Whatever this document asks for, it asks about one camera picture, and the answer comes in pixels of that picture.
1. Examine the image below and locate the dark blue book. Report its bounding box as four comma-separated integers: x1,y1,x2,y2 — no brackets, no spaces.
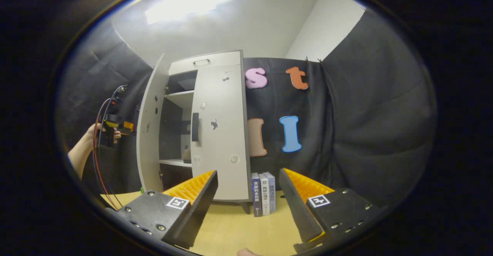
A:
251,173,263,218

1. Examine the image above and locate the white book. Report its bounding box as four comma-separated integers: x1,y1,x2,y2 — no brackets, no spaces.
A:
258,173,270,216

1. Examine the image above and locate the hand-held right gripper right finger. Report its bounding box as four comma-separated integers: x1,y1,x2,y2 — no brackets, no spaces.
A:
279,168,382,253

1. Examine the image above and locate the left hand-held gripper cable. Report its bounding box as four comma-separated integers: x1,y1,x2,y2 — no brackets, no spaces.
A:
92,85,128,210

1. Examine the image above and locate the white cabinet drawer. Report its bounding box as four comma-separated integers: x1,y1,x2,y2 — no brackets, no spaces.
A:
168,51,243,75

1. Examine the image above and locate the black backdrop cloth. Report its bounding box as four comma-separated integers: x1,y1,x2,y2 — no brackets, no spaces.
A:
58,10,438,210

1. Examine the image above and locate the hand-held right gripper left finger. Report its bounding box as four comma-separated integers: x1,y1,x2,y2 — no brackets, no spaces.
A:
116,170,218,249

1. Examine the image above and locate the white shoe cabinet door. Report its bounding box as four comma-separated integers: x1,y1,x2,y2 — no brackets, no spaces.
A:
191,64,252,202
137,54,167,193

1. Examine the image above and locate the black door handle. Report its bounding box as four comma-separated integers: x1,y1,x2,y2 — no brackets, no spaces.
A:
191,112,200,142

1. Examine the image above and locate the white shoe cabinet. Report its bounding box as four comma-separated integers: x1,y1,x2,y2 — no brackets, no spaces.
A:
158,50,251,214

